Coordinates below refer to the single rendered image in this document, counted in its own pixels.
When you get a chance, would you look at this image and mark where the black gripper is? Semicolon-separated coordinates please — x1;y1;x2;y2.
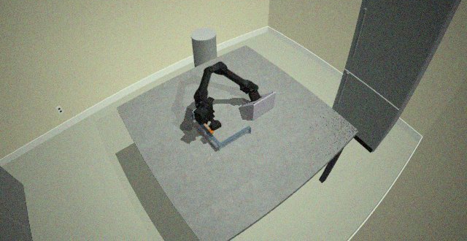
205;110;221;131

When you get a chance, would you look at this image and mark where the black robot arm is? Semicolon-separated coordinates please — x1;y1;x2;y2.
193;62;262;125

